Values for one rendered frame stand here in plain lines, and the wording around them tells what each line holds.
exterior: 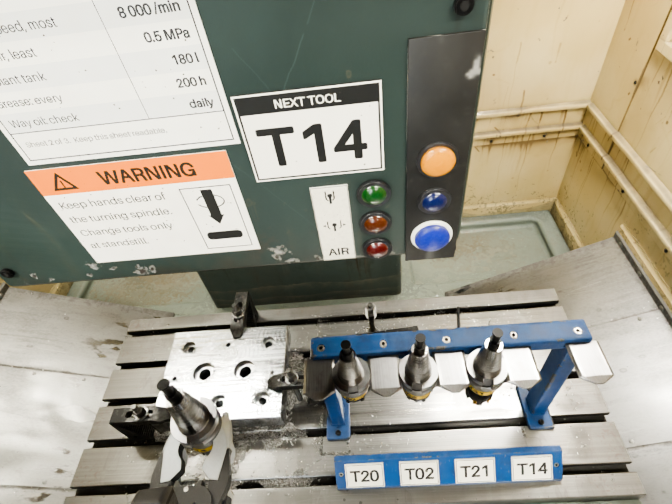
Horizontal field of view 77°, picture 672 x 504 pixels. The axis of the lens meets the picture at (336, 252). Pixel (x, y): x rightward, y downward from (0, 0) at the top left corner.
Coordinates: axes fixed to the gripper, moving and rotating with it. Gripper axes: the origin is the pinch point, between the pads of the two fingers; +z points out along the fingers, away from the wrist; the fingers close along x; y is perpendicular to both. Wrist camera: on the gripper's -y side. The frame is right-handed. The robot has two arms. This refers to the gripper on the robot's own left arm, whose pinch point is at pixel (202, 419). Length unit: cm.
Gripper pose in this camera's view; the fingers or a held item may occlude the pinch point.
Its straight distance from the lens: 67.7
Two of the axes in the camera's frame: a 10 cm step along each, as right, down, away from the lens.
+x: 9.9, -0.8, -0.7
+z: -0.1, -7.5, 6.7
